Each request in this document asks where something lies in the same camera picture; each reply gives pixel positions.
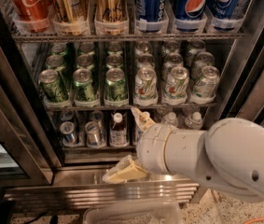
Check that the brown tea bottle right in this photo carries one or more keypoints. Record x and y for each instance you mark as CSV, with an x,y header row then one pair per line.
x,y
137,132

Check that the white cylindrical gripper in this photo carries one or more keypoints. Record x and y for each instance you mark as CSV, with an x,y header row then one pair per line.
x,y
152,147

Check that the brown tea bottle left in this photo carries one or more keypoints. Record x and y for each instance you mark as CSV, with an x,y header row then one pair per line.
x,y
118,131

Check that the white diet can middle left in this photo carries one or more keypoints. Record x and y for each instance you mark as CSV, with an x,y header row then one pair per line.
x,y
145,59

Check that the green can back left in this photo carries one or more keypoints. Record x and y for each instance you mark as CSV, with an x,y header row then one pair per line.
x,y
59,49

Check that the gold can right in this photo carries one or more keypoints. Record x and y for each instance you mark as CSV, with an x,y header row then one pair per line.
x,y
111,13

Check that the silver can bottom front right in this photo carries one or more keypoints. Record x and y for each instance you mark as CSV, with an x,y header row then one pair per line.
x,y
93,133

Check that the top wire shelf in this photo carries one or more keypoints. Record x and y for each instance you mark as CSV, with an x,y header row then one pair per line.
x,y
100,38

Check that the green can column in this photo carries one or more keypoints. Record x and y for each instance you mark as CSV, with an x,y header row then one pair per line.
x,y
114,61
114,48
83,85
86,48
85,61
115,85

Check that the right open fridge door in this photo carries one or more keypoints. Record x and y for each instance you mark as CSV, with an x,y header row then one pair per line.
x,y
242,86

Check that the white diet can front right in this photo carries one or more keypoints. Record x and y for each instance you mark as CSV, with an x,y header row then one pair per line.
x,y
206,82

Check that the white diet can front middle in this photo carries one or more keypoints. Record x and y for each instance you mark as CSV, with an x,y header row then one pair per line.
x,y
176,83

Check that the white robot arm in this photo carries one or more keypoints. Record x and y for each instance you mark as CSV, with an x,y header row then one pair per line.
x,y
229,157

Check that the clear water bottle right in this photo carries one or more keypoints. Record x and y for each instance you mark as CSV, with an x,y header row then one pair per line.
x,y
194,121

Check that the silver can bottom front left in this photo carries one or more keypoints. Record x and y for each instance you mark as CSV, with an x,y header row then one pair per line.
x,y
68,131

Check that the green can middle left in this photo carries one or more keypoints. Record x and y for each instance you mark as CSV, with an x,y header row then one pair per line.
x,y
57,63

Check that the white diet can back centre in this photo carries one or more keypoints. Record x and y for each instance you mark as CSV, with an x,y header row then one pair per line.
x,y
168,47

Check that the white diet can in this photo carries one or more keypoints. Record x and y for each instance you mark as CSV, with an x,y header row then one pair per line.
x,y
142,47
176,83
202,59
145,83
170,61
145,59
168,47
193,48
206,82

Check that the white diet can back right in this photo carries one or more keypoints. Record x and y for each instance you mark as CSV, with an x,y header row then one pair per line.
x,y
193,48

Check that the wire shelf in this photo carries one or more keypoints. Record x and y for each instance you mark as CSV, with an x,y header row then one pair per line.
x,y
124,107
100,38

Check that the green can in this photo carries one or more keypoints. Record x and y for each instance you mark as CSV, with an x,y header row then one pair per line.
x,y
57,63
53,86
59,49

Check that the steel fridge base grille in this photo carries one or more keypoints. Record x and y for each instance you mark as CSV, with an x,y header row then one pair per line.
x,y
79,187

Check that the silver can bottom back right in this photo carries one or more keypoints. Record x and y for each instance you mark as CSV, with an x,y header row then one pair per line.
x,y
98,116

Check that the blue pepsi can middle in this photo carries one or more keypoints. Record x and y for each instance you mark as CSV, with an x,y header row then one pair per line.
x,y
186,12

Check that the white diet can front left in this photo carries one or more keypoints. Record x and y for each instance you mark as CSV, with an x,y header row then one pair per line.
x,y
145,83

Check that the middle wire shelf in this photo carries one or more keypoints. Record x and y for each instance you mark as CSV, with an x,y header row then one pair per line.
x,y
124,107

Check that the blue pepsi can left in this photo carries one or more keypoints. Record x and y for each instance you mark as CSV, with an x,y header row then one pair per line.
x,y
149,14

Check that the white diet can middle right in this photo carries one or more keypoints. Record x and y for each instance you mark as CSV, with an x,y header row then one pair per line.
x,y
202,59

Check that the left glass fridge door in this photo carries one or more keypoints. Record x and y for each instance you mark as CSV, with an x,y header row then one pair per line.
x,y
32,168

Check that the gold can left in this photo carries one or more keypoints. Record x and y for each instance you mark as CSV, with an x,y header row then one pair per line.
x,y
70,16

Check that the brown tea bottle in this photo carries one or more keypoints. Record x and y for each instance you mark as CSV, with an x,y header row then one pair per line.
x,y
137,132
118,131

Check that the silver can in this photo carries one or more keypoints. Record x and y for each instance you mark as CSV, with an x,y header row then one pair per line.
x,y
68,116
68,131
98,116
93,133

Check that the green can front left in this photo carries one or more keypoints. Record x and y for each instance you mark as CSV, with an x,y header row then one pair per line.
x,y
53,86

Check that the gold can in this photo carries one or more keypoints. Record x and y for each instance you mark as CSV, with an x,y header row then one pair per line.
x,y
111,13
70,16

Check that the white diet can back left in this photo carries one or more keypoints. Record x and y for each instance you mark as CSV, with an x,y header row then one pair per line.
x,y
142,47

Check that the white diet can middle centre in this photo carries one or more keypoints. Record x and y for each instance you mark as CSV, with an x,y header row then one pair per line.
x,y
170,61

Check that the silver can bottom back left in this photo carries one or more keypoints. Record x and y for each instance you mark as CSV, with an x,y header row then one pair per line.
x,y
68,116

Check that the clear plastic bin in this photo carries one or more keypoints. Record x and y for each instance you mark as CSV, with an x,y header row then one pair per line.
x,y
146,212

